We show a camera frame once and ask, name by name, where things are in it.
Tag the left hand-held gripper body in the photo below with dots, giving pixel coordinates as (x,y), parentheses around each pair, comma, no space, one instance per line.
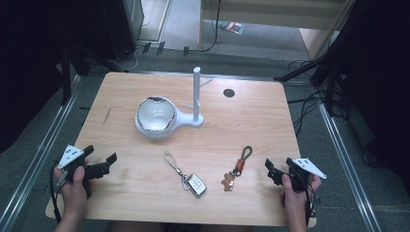
(71,155)

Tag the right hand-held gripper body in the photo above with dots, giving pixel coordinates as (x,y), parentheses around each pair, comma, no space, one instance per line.
(304,167)

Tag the white hook stand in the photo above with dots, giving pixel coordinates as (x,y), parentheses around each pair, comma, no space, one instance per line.
(186,117)

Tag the person's right hand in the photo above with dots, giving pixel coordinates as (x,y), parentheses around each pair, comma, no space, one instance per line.
(295,203)

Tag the person's left hand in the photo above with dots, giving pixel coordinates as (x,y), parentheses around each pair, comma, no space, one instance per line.
(74,196)

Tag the white bowl with silver rim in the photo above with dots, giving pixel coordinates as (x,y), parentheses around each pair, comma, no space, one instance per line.
(156,113)

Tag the black stand leg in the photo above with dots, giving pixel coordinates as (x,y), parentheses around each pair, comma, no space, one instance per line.
(66,77)

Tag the black round table grommet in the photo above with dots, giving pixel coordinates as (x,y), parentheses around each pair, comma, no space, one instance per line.
(228,93)

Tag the dark curtain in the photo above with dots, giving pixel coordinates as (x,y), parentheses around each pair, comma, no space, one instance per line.
(380,80)
(29,64)

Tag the black tripod stand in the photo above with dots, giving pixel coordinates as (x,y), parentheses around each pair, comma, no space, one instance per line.
(330,64)

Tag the black cabinet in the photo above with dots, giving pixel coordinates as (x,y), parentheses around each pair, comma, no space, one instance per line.
(121,25)

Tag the colourful packet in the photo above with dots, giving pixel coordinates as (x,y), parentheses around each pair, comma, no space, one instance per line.
(231,27)

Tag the light wooden shelf unit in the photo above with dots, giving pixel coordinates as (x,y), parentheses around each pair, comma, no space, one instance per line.
(274,14)

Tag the aluminium floor rail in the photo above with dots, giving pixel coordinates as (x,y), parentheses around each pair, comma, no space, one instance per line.
(48,141)
(348,164)

